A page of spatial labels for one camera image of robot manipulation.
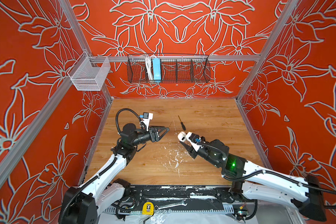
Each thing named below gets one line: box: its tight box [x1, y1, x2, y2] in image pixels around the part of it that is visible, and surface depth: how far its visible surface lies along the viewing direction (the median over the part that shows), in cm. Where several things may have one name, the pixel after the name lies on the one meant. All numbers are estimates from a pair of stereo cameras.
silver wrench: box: [154, 199, 188, 211], surface depth 71 cm
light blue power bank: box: [152, 57, 162, 81], surface depth 91 cm
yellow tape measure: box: [141, 201, 155, 217], surface depth 70 cm
